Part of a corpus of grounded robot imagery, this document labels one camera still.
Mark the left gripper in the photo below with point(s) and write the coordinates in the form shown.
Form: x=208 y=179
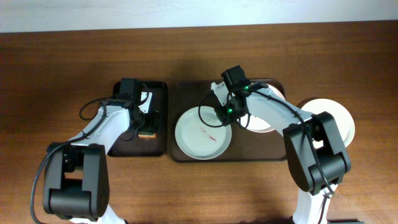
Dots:
x=151 y=121

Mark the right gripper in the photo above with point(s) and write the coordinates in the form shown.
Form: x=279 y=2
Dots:
x=221 y=114

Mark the green and orange sponge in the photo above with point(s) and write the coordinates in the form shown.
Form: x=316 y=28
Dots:
x=150 y=126

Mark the white plate with red stain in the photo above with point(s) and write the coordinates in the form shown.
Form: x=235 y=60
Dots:
x=255 y=124

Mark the pale green plate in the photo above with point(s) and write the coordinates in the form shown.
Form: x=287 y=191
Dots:
x=200 y=135

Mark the cream plate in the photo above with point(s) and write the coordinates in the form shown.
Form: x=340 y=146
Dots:
x=343 y=118

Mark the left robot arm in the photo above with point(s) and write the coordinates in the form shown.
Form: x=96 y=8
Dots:
x=76 y=182

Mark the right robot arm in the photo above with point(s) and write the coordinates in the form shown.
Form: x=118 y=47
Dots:
x=316 y=154

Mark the small black tray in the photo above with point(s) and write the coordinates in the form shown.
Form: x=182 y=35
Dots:
x=130 y=145

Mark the large brown tray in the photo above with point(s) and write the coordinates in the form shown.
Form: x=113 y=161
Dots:
x=245 y=145

